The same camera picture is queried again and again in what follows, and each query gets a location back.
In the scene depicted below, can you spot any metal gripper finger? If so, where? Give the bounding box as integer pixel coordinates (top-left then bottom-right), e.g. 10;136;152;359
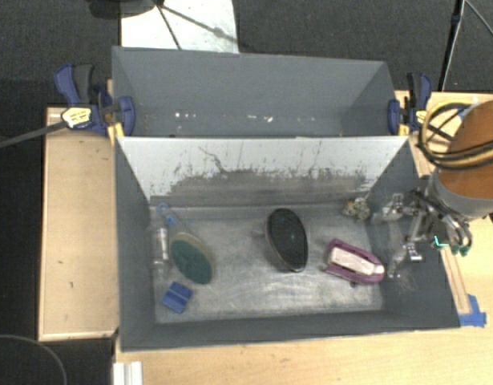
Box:
386;242;424;280
370;192;409;226

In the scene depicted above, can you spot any speckled crumpled lump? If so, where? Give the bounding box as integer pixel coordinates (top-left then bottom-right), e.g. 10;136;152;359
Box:
341;197;371;221

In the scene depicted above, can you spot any purple stapler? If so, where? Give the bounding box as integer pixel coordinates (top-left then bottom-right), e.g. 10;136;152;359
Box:
321;237;386;286

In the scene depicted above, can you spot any black oval dish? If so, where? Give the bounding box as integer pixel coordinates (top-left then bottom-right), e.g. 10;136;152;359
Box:
263;208;310;274

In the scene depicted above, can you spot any grey metal bin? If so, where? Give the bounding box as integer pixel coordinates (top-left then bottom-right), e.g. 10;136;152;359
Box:
111;45;462;352

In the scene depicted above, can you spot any green round scrub pad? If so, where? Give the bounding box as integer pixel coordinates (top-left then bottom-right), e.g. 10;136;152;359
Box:
169;232;214;286

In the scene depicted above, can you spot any blue small block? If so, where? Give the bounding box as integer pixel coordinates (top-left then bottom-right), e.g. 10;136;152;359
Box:
161;281;193;313

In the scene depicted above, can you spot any clear plastic bottle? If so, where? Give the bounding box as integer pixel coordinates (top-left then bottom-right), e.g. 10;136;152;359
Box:
147;202;179;281

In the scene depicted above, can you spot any pale wood board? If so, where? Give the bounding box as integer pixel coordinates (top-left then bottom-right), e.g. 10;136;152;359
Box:
37;106;119;342

